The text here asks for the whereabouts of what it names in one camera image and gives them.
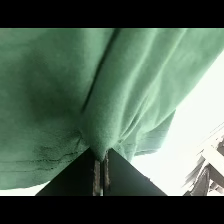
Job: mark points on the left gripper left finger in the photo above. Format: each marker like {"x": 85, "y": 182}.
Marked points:
{"x": 73, "y": 180}

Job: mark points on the green T-shirt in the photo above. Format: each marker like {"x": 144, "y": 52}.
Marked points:
{"x": 66, "y": 93}

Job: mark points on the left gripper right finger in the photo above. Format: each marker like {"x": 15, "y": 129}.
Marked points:
{"x": 130, "y": 180}

